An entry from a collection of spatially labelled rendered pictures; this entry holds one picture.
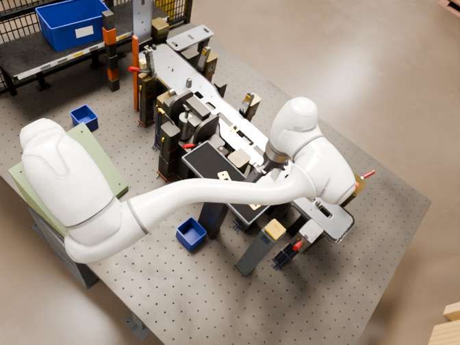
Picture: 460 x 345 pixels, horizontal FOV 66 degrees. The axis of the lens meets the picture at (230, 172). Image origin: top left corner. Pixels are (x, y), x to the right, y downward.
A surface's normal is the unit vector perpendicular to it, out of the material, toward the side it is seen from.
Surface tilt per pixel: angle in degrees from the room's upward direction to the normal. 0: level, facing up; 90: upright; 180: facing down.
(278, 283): 0
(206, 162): 0
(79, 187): 40
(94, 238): 58
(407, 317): 0
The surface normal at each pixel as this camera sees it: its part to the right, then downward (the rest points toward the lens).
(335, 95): 0.21, -0.52
